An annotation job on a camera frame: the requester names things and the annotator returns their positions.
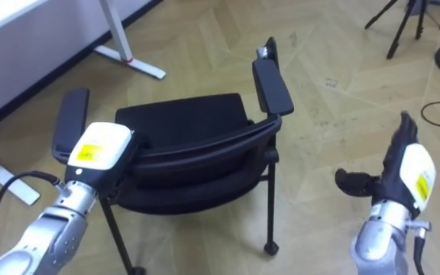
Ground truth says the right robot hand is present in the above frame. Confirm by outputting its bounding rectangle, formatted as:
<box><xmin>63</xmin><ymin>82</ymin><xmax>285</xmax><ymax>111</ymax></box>
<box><xmin>335</xmin><ymin>111</ymin><xmax>437</xmax><ymax>220</ymax></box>

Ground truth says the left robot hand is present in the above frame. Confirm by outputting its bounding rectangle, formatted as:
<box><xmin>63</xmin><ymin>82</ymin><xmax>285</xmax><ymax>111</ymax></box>
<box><xmin>63</xmin><ymin>121</ymin><xmax>140</xmax><ymax>199</ymax></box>

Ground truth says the black armchair with castors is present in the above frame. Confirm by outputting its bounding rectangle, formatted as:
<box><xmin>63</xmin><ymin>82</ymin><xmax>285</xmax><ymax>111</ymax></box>
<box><xmin>50</xmin><ymin>36</ymin><xmax>295</xmax><ymax>275</ymax></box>

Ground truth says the white desk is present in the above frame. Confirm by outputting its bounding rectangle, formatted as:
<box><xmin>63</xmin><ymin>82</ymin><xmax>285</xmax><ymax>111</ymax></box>
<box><xmin>0</xmin><ymin>0</ymin><xmax>167</xmax><ymax>206</ymax></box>

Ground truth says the black tripod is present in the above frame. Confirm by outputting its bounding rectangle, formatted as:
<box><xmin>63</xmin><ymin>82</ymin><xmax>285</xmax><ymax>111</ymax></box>
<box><xmin>364</xmin><ymin>0</ymin><xmax>429</xmax><ymax>60</ymax></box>

